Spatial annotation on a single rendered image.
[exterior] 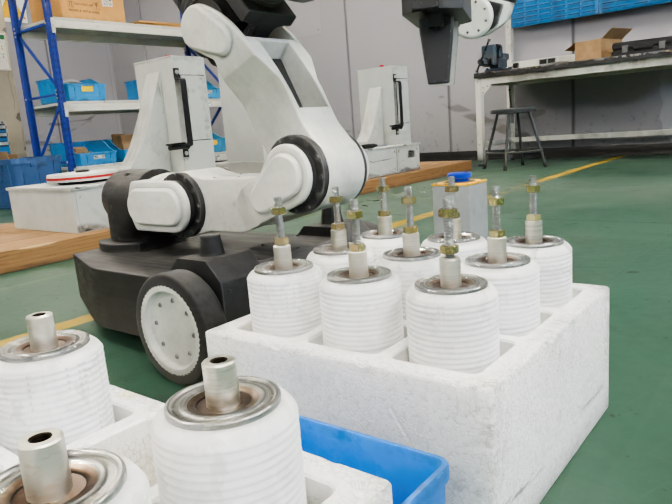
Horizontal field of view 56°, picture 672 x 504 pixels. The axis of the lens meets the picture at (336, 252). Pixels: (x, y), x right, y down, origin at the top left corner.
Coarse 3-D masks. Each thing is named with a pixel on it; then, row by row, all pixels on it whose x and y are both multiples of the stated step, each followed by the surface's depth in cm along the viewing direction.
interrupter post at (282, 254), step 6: (276, 246) 79; (282, 246) 79; (288, 246) 79; (276, 252) 79; (282, 252) 79; (288, 252) 79; (276, 258) 79; (282, 258) 79; (288, 258) 79; (276, 264) 79; (282, 264) 79; (288, 264) 79
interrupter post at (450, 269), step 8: (456, 256) 65; (440, 264) 65; (448, 264) 64; (456, 264) 64; (440, 272) 65; (448, 272) 64; (456, 272) 65; (440, 280) 66; (448, 280) 65; (456, 280) 65
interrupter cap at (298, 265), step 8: (264, 264) 82; (272, 264) 82; (296, 264) 81; (304, 264) 80; (312, 264) 80; (256, 272) 78; (264, 272) 77; (272, 272) 77; (280, 272) 76; (288, 272) 77; (296, 272) 77
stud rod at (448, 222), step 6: (444, 198) 64; (450, 198) 64; (444, 204) 64; (450, 204) 64; (444, 222) 64; (450, 222) 64; (444, 228) 64; (450, 228) 64; (444, 234) 65; (450, 234) 64; (450, 240) 64; (450, 258) 65
